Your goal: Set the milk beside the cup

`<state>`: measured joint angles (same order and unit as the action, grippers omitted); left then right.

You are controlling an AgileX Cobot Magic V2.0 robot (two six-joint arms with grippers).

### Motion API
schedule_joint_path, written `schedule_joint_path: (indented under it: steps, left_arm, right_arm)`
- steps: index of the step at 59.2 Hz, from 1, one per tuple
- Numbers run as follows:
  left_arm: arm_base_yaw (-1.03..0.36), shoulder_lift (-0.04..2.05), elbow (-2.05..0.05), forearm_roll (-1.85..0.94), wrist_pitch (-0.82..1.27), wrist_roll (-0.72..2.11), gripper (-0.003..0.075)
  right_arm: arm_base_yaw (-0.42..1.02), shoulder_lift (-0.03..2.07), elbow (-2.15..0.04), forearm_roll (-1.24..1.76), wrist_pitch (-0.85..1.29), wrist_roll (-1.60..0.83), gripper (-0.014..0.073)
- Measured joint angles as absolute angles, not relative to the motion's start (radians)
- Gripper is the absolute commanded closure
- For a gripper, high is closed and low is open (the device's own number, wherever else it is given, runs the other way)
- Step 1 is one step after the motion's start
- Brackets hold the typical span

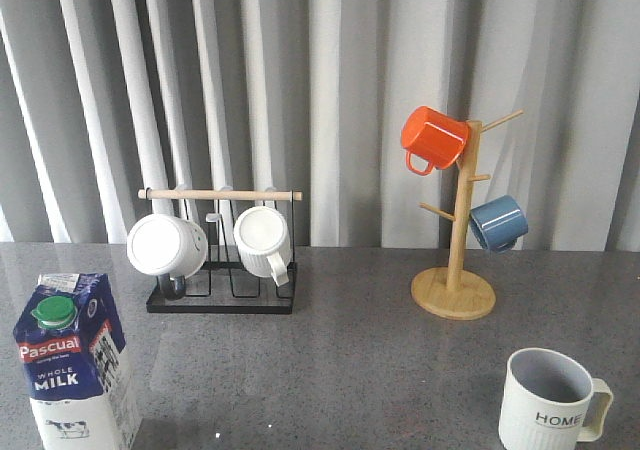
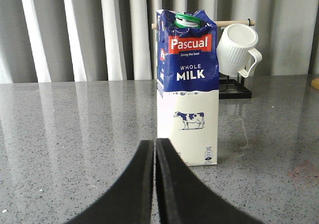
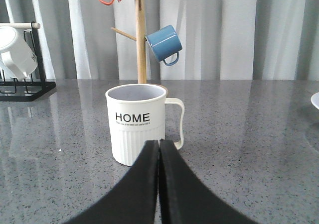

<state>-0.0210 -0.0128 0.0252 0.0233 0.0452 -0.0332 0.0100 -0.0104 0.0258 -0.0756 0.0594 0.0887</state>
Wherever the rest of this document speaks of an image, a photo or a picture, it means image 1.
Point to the white smiley face mug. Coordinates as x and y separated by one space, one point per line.
167 247

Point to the grey white curtain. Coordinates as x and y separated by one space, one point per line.
101 98

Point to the blue white milk carton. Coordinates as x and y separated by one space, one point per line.
76 364

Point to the white HOME mug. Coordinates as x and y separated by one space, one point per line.
550 401

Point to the blue mug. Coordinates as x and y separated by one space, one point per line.
498 224

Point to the wooden mug tree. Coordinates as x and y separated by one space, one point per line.
451 292

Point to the orange mug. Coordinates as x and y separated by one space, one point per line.
432 140

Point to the black metal mug rack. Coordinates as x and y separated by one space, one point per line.
223 285

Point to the white ribbed mug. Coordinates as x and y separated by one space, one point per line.
262 238

